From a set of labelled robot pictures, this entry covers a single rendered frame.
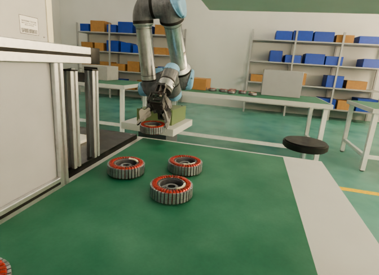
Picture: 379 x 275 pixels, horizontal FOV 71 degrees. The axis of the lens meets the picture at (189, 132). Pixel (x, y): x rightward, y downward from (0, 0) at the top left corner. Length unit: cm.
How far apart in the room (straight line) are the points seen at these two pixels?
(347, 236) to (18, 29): 93
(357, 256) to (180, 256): 35
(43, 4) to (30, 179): 49
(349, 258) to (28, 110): 73
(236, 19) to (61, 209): 716
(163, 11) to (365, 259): 111
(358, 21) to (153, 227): 753
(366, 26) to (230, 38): 318
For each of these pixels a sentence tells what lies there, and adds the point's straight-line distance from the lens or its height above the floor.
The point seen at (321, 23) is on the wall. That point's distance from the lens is 766.
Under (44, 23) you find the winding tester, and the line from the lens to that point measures 91.
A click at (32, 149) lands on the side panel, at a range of 71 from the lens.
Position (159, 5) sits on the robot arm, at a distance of 128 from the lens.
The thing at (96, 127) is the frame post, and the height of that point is 87.
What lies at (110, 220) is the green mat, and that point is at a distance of 63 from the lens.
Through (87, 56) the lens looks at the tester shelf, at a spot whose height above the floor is 109.
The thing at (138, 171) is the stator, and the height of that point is 77.
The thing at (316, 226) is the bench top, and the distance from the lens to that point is 70.
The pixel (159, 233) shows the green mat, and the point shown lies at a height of 75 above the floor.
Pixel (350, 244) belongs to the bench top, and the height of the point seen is 75.
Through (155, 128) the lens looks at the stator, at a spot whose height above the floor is 82.
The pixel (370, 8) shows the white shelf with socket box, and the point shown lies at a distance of 43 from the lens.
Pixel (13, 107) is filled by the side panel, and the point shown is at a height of 98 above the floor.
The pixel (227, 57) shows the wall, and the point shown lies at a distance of 749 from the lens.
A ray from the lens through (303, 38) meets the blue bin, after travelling 699.
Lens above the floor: 109
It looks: 15 degrees down
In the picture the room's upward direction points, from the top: 4 degrees clockwise
